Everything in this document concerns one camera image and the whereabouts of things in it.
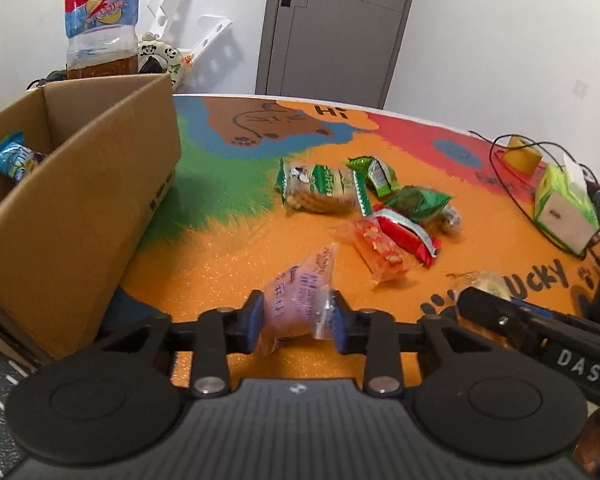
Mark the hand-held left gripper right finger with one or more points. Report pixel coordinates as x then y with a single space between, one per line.
342 325

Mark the dark green snack packet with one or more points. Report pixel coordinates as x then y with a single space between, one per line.
417 202

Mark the green and white cookie packet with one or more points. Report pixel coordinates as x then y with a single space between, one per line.
320 187

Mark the small blue snack packet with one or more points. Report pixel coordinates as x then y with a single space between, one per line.
10 157

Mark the grey door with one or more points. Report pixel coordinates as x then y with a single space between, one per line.
335 35

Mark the colourful cartoon table mat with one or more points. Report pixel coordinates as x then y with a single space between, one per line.
240 240

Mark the small bright green packet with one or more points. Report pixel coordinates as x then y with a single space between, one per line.
380 177

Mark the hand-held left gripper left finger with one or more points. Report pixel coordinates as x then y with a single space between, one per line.
252 317

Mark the pink snack packet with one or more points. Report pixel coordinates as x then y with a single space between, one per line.
300 295

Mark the red packet with teal stripe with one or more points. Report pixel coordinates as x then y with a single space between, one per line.
405 232

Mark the orange clear snack packet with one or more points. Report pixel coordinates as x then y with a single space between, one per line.
380 257

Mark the yellow small box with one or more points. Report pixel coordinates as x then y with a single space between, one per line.
522 157

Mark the brown cardboard box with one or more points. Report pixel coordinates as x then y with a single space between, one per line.
80 210

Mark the small clear candy packet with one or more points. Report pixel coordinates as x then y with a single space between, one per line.
450 220

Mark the green tissue box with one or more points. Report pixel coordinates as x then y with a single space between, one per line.
565 210

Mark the large iced tea bottle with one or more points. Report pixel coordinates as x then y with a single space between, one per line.
102 10

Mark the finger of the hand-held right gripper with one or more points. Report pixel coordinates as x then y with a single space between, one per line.
500 317
530 306

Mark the clear yellowish pastry packet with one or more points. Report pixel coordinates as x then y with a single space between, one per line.
485 282

